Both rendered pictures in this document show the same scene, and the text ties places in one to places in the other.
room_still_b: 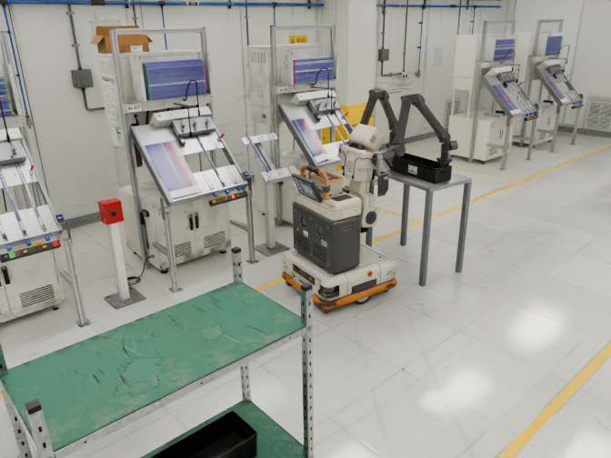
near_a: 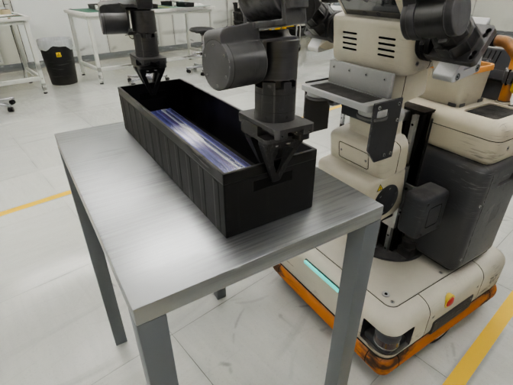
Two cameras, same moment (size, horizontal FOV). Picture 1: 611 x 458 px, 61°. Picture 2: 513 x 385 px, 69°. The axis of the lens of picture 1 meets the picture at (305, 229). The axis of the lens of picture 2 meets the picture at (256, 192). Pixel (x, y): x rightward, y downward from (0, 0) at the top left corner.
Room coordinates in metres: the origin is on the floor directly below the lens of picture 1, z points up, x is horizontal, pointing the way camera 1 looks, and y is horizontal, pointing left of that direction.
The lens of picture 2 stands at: (4.70, -0.75, 1.15)
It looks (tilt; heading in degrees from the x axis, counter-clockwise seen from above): 30 degrees down; 180
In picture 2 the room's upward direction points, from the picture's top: straight up
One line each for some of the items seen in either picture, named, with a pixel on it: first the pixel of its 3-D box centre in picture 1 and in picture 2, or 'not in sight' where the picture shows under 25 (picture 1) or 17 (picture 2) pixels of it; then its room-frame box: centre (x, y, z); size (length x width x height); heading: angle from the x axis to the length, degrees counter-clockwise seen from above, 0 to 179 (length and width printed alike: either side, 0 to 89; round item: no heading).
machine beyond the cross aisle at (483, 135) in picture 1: (485, 92); not in sight; (7.56, -2.61, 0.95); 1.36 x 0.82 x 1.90; 41
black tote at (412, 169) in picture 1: (415, 166); (197, 136); (3.95, -0.88, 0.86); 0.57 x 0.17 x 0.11; 32
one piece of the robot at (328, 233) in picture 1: (328, 220); (419, 160); (3.50, -0.17, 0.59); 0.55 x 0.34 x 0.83; 33
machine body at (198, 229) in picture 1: (175, 220); not in sight; (4.26, 1.14, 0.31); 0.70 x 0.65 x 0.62; 131
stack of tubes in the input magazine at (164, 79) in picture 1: (174, 78); not in sight; (4.21, 1.02, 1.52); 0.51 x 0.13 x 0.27; 131
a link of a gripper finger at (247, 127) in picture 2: not in sight; (271, 150); (4.18, -0.73, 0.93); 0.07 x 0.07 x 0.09; 32
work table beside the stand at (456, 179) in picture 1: (415, 219); (201, 295); (3.96, -0.90, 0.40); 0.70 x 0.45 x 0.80; 33
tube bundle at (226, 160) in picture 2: not in sight; (198, 147); (3.95, -0.88, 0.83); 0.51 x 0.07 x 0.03; 32
